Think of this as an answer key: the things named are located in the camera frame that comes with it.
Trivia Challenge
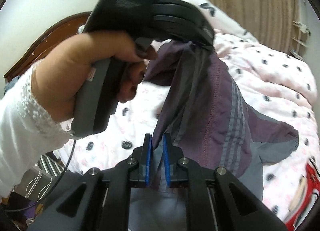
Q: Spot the purple grey hooded jacket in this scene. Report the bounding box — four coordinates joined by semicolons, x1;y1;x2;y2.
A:
129;41;298;230

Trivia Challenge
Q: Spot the person's left hand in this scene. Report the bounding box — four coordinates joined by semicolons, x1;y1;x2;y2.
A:
31;32;157;122

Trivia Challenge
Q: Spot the brown wooden headboard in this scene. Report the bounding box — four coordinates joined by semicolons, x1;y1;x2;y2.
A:
3;12;91;83

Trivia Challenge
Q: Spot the white lace left sleeve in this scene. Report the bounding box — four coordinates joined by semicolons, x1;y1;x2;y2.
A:
1;62;71;198

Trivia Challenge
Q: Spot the pink cat print duvet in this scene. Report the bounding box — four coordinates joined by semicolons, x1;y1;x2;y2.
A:
55;0;319;221

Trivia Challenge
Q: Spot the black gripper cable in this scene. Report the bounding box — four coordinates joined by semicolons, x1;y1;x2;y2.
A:
4;136;77;213

